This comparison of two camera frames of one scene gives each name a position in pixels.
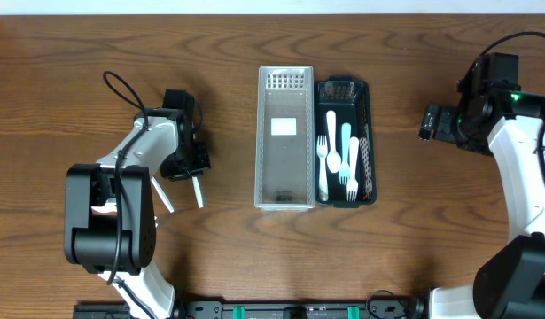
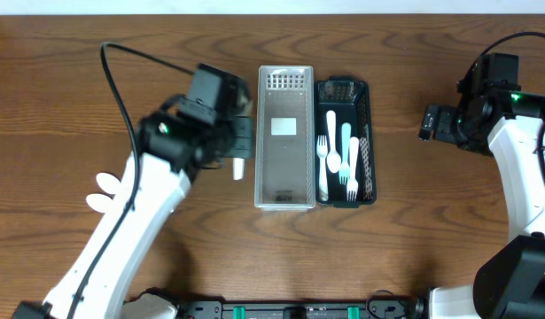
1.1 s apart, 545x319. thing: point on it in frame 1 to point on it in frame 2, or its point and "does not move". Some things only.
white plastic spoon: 198,191 to 238,168
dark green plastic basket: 348,97 does not move
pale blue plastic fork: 345,168 does not move
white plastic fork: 322,148 does not move
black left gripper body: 183,170 to 242,138
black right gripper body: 447,129 does not move
